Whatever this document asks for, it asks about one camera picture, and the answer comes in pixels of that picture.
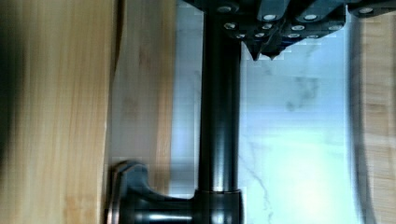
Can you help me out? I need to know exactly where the wooden cutting board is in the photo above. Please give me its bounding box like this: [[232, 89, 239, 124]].
[[349, 12, 396, 224]]

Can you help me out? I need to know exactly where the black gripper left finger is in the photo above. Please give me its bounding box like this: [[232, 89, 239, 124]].
[[183, 0, 290, 61]]

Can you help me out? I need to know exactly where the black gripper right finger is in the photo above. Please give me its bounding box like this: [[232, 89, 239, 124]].
[[261, 0, 395, 58]]

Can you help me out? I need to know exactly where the black drawer handle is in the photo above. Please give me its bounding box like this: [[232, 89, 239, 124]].
[[106, 13, 244, 224]]

